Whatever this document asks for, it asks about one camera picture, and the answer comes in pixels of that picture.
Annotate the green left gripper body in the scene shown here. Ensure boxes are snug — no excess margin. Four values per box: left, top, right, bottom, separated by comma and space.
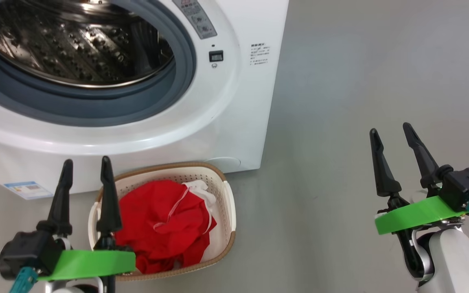
37, 249, 136, 282

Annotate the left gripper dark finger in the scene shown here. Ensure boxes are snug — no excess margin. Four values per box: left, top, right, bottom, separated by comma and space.
36, 159, 74, 237
96, 156, 123, 251

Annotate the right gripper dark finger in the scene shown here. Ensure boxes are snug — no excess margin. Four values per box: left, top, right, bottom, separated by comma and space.
369, 128, 410, 209
402, 122, 454, 196

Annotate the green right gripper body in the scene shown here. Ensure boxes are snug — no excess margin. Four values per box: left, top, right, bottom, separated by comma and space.
375, 195, 468, 235

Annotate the red garment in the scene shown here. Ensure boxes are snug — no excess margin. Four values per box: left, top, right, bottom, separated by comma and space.
114, 180, 217, 275

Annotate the cream perforated laundry basket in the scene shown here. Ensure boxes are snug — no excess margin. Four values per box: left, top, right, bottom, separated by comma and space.
88, 162, 237, 282

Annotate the white front-load washing machine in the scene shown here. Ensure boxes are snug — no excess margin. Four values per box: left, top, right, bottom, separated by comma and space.
0, 0, 290, 200

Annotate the stainless steel washing machine drum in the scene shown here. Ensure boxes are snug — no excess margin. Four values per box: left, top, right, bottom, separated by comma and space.
0, 0, 176, 88

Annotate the blue energy label sticker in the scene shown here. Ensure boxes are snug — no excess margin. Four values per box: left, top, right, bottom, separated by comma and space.
4, 181, 54, 200

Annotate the grey warning sticker panel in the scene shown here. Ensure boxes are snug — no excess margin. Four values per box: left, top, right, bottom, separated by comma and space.
172, 0, 218, 39

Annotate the teal left cable connector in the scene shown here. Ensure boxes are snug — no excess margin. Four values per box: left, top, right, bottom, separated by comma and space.
9, 267, 39, 293

